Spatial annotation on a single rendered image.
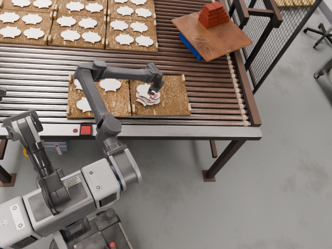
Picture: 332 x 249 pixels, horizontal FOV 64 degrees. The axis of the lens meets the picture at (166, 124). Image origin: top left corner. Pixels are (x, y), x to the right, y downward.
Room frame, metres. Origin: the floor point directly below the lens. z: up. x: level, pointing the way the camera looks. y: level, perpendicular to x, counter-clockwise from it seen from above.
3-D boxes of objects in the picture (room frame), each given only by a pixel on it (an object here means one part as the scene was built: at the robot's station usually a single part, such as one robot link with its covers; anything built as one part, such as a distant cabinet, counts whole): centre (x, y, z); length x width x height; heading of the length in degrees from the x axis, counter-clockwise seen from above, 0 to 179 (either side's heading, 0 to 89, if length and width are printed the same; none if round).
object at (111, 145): (0.44, 0.17, 1.45); 0.09 x 0.08 x 0.12; 136
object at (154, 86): (1.12, 0.14, 1.12); 0.10 x 0.07 x 0.07; 173
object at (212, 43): (1.90, -0.14, 1.03); 0.50 x 0.50 x 0.02; 48
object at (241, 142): (1.11, -0.56, 0.43); 0.12 x 0.12 x 0.85; 19
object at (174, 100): (1.19, 0.11, 0.93); 0.41 x 0.35 x 0.02; 112
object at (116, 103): (1.03, 0.50, 0.93); 0.41 x 0.35 x 0.02; 112
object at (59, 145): (0.67, 0.66, 0.77); 0.14 x 0.11 x 0.18; 109
